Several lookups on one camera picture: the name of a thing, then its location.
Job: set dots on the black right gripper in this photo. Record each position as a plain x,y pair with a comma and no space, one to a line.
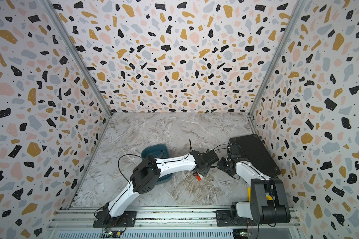
220,165

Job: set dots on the teal plastic storage box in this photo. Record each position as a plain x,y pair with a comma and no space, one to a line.
158,151

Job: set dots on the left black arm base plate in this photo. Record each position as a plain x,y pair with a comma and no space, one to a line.
126,220

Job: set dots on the yellow triangular plastic piece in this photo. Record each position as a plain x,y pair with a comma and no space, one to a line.
257,195

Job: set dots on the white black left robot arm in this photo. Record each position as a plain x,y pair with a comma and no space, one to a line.
147,173

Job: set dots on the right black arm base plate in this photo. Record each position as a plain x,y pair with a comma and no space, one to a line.
225,219

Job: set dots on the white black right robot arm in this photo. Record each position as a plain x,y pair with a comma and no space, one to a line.
268,203

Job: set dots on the black flat plate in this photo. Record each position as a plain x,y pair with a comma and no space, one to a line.
250,149

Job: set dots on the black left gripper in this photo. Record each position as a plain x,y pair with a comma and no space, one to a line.
206,174

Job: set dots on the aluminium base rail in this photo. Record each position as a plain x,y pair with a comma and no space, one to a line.
167,222

